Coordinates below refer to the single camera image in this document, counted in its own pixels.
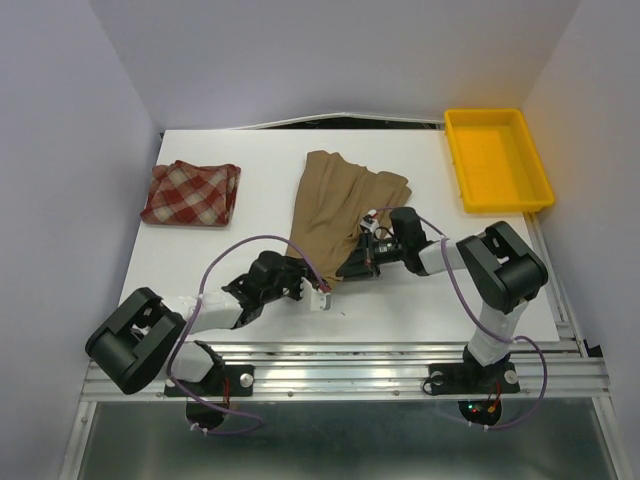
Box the yellow plastic bin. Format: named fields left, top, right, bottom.
left=444, top=108, right=555, bottom=214

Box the red plaid skirt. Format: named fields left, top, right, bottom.
left=140, top=160, right=241, bottom=227

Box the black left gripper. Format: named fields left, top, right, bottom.
left=260, top=255, right=313, bottom=303

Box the aluminium rail frame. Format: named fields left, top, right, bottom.
left=58, top=209, right=626, bottom=480

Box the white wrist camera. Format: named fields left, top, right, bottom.
left=299, top=278, right=331, bottom=312
left=360, top=210, right=380, bottom=236

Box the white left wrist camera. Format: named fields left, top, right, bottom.
left=299, top=278, right=331, bottom=312

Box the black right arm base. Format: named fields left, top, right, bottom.
left=421, top=362, right=521, bottom=396

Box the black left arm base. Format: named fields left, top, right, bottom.
left=172, top=364, right=255, bottom=398

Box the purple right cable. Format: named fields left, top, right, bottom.
left=369, top=205, right=549, bottom=432

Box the tan skirt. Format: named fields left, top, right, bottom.
left=286, top=151, right=411, bottom=286

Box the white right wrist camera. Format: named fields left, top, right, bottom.
left=360, top=210, right=380, bottom=236

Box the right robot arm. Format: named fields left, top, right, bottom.
left=337, top=207, right=549, bottom=390

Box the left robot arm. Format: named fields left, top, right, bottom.
left=85, top=251, right=330, bottom=395

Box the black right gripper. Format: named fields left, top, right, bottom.
left=335, top=230, right=406, bottom=279

